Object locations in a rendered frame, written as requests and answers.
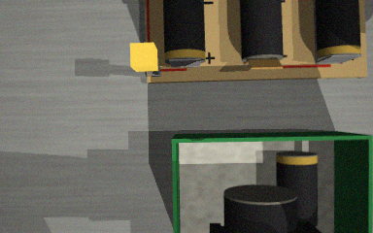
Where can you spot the black battery with yellow band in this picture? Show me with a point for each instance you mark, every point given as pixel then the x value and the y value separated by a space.
pixel 338 28
pixel 261 29
pixel 260 208
pixel 184 29
pixel 298 170

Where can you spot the tan flat circuit board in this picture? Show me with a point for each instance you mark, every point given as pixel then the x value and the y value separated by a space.
pixel 223 48

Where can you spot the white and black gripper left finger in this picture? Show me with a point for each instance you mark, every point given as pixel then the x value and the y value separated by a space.
pixel 217 228

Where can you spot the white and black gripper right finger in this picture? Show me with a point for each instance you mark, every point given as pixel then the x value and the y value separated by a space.
pixel 307 227

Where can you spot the green open box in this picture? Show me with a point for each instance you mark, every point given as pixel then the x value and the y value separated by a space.
pixel 203 169

